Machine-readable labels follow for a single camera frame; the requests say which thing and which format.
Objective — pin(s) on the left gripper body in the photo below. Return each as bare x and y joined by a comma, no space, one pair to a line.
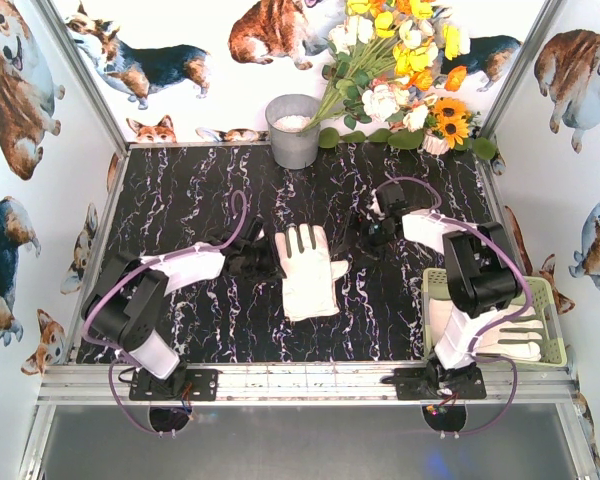
264,252

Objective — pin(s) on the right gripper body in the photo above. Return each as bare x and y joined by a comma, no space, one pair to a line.
359,235

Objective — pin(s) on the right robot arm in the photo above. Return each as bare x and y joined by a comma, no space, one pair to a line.
485,285

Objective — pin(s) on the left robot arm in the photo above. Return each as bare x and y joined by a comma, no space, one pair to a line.
123,308

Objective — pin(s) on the green storage basket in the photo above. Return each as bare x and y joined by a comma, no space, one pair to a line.
552,347

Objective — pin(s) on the small white flower pot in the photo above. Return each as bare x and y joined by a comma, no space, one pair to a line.
434,145

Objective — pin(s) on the grey metal bucket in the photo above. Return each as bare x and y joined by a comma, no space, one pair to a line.
293,136

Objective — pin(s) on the artificial flower bouquet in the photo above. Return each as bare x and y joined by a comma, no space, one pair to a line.
395,68

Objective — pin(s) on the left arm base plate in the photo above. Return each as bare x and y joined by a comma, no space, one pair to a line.
196,384

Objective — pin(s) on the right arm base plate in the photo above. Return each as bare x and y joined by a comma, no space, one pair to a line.
418,384

